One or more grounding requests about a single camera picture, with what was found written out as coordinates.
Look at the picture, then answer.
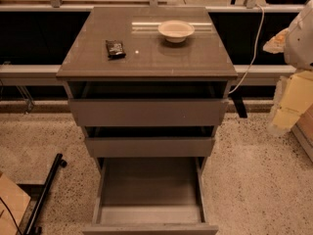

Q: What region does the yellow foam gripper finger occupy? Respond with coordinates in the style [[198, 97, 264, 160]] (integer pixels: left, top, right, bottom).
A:
[[263, 28, 289, 54]]

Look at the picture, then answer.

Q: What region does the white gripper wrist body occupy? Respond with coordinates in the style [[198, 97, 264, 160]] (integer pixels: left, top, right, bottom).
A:
[[272, 70, 313, 130]]

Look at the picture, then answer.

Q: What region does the grey bottom drawer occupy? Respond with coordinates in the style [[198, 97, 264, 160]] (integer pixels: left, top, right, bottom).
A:
[[83, 158, 218, 235]]

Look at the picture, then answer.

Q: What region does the grey drawer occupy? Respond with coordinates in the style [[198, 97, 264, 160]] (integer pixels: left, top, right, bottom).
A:
[[85, 126, 215, 158], [83, 158, 218, 235], [68, 81, 228, 127]]

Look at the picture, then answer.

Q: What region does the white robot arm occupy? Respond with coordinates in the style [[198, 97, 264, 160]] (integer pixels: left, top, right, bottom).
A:
[[263, 0, 313, 133]]

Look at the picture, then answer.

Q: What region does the grey drawer cabinet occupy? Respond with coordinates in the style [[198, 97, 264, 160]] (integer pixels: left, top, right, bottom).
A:
[[56, 5, 239, 178]]

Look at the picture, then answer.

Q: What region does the grey top drawer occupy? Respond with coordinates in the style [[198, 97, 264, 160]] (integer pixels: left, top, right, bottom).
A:
[[68, 81, 228, 127]]

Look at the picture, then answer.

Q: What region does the grey middle drawer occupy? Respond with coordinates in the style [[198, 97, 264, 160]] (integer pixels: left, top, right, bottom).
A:
[[85, 126, 215, 158]]

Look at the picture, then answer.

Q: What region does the cardboard box right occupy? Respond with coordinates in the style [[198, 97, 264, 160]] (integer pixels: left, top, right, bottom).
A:
[[291, 105, 313, 163]]

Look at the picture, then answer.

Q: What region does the white bowl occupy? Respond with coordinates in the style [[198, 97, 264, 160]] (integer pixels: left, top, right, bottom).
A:
[[157, 21, 195, 43]]

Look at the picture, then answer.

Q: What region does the black snack packet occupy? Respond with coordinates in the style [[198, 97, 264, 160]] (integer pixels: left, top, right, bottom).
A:
[[106, 40, 126, 59]]

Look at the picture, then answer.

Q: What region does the black metal bar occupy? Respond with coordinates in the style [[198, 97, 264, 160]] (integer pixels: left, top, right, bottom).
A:
[[23, 154, 67, 235]]

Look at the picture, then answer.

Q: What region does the white cable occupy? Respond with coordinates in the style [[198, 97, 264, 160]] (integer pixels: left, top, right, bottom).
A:
[[228, 4, 266, 95]]

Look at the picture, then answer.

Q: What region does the black bracket behind cabinet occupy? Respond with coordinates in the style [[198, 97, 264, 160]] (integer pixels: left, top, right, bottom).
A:
[[230, 91, 247, 118]]

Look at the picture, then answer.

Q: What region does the metal railing frame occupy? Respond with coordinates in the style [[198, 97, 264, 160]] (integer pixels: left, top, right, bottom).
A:
[[0, 0, 313, 87]]

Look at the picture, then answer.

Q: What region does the black cable left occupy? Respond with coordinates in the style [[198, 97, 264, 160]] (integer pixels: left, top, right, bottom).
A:
[[0, 197, 23, 235]]

